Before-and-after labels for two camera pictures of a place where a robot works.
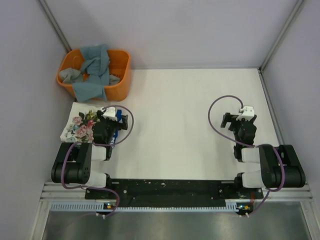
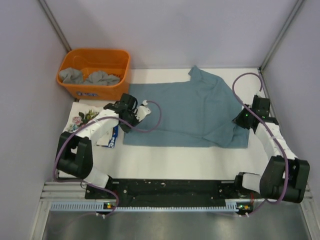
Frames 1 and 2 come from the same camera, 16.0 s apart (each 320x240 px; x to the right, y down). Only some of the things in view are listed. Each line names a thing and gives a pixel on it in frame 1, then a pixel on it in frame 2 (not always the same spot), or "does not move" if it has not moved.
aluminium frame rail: (53, 192) does not move
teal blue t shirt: (97, 67) → (198, 113)
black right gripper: (229, 118) → (238, 120)
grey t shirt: (69, 75) does not move
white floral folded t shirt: (79, 126) does not move
